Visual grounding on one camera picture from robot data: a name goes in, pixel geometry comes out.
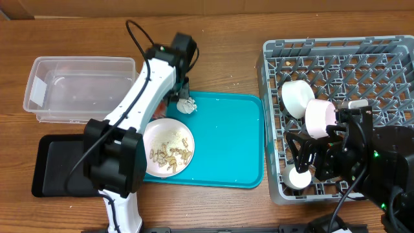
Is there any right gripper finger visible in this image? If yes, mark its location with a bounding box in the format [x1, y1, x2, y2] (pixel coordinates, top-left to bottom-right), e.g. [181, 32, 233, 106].
[285, 132, 343, 174]
[326, 125, 346, 135]

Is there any white cup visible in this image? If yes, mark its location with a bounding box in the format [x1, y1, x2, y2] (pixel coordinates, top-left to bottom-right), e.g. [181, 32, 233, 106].
[282, 164, 312, 190]

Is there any white bowl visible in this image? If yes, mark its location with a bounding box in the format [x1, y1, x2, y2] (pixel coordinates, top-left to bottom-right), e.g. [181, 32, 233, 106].
[281, 80, 315, 118]

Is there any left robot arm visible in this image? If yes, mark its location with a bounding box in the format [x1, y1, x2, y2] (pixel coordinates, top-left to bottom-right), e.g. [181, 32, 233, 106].
[80, 33, 199, 232]

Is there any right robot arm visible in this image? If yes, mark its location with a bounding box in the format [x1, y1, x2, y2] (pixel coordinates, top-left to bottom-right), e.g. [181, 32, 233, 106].
[286, 106, 413, 232]

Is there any grey dishwasher rack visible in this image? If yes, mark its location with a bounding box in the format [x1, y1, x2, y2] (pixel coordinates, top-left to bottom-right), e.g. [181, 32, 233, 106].
[257, 36, 413, 205]

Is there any crumpled white tissue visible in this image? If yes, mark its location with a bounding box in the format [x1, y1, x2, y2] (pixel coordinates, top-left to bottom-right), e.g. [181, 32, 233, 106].
[177, 97, 197, 114]

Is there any red snack wrapper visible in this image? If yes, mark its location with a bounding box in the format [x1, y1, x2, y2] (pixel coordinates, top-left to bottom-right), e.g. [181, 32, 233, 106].
[152, 101, 167, 119]

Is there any rice pile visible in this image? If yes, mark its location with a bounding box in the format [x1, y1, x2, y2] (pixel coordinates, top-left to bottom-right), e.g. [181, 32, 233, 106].
[151, 129, 193, 152]

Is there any pink plate with food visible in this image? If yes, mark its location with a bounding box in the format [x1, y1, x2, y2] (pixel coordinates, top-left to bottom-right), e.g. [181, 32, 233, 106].
[144, 118, 195, 178]

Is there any teal serving tray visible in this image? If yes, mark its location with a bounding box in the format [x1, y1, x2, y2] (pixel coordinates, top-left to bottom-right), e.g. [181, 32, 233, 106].
[144, 91, 265, 189]

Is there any peanuts pile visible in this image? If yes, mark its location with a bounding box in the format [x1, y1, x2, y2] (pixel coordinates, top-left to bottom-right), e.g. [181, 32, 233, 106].
[149, 137, 194, 173]

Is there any clear plastic bin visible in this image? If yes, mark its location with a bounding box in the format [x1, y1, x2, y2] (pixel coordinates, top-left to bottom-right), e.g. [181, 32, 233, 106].
[23, 56, 136, 124]

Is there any black tray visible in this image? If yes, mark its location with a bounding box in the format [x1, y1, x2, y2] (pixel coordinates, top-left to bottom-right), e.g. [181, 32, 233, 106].
[31, 134, 98, 197]

